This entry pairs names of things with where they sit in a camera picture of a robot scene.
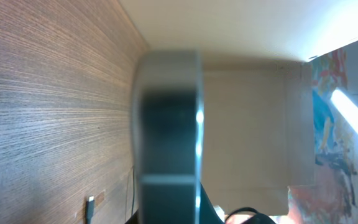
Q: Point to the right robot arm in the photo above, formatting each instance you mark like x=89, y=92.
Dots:
x=259, y=218

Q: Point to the colourful wall painting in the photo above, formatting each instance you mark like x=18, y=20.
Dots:
x=332, y=198

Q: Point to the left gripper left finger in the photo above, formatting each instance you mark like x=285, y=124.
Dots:
x=133, y=219

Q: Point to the teal screen smartphone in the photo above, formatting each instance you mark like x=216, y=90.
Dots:
x=167, y=134

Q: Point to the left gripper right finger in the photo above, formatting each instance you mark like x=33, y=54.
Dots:
x=208, y=214

